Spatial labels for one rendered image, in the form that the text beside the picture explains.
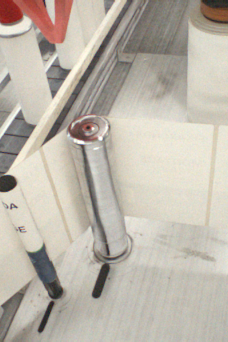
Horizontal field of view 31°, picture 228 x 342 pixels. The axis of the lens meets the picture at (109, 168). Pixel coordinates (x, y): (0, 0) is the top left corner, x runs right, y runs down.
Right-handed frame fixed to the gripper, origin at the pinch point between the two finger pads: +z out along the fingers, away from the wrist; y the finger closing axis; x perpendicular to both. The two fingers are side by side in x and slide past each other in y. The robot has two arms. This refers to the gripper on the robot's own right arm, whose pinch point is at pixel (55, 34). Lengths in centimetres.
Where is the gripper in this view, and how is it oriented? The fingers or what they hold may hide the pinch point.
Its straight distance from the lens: 42.8
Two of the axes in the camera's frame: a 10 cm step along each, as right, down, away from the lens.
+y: 3.0, -7.1, 6.4
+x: -9.4, -1.3, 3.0
